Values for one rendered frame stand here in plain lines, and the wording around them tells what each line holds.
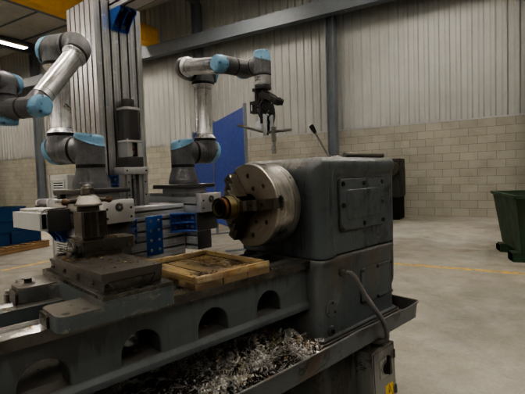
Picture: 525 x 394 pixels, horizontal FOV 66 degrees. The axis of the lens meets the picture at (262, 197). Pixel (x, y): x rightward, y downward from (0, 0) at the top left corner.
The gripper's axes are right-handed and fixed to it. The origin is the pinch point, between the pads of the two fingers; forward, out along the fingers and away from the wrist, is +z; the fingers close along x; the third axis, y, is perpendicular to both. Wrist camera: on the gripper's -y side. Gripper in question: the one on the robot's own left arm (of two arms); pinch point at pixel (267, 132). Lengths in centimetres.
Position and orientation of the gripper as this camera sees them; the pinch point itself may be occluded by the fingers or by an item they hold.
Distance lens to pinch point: 180.0
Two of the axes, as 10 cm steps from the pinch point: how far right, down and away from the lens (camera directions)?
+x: -7.1, 0.6, -7.1
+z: 0.3, 10.0, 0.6
